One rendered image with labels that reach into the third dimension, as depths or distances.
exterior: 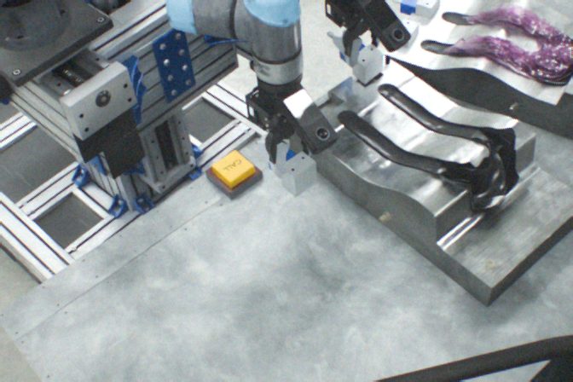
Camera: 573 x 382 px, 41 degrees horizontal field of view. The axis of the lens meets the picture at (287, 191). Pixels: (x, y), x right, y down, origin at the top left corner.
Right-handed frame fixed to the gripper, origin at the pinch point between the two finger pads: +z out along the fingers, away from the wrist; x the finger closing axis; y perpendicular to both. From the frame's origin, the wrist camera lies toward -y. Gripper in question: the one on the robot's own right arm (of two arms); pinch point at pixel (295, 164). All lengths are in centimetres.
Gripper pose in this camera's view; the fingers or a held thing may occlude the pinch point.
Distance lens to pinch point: 131.3
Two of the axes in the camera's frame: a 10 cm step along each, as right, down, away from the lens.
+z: 0.7, 6.4, 7.7
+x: -7.5, 5.4, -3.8
